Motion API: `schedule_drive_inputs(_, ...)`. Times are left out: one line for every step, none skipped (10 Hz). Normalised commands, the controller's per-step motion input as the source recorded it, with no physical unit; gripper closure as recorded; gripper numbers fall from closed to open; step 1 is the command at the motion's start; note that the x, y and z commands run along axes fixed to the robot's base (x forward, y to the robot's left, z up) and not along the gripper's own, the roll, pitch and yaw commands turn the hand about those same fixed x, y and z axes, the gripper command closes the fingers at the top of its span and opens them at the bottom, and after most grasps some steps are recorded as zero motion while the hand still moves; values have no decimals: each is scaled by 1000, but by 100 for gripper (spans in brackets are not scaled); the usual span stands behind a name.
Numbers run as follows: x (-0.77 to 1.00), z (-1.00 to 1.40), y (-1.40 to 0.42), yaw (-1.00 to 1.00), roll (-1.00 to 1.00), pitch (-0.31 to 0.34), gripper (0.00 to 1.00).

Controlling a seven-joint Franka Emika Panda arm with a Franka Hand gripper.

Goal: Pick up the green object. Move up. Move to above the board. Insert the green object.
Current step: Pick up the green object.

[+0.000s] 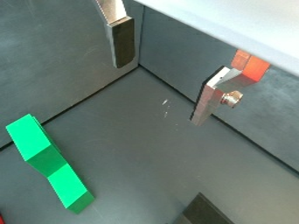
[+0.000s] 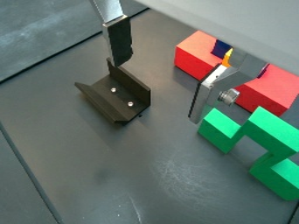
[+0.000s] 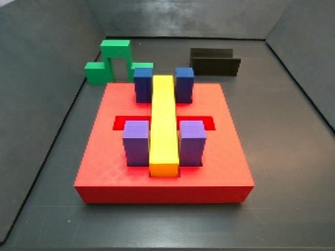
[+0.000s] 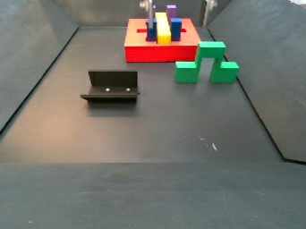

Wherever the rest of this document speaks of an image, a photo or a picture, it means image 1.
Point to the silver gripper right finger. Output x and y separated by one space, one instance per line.
219 91

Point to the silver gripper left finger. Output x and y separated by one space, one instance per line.
120 30

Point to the green stepped block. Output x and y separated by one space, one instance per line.
41 154

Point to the red board base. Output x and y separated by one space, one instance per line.
250 65

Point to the black angle bracket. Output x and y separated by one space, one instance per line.
202 212

